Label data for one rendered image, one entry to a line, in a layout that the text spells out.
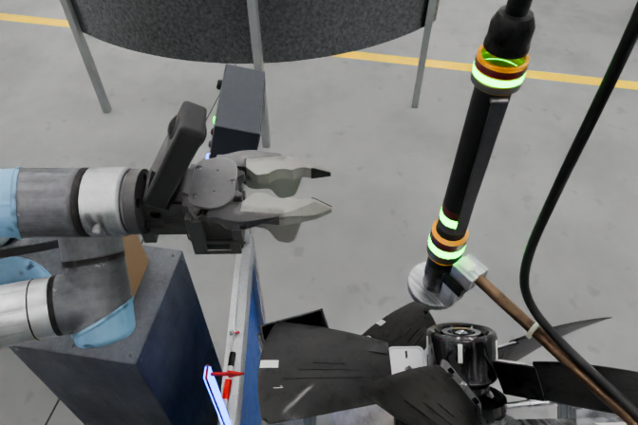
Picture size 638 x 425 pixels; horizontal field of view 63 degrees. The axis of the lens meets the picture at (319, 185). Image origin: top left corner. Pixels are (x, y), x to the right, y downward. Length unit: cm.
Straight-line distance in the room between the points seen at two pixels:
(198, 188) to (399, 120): 274
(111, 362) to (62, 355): 11
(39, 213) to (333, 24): 221
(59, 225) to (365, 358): 58
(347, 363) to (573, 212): 219
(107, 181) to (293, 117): 270
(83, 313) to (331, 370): 44
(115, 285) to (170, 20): 212
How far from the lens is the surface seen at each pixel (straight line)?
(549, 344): 62
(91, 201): 57
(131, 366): 124
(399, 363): 97
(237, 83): 141
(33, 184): 60
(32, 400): 247
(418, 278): 73
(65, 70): 400
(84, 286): 70
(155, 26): 277
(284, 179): 58
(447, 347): 93
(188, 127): 49
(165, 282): 131
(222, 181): 55
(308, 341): 99
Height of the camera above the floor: 207
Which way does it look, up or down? 47 degrees down
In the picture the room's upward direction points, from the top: straight up
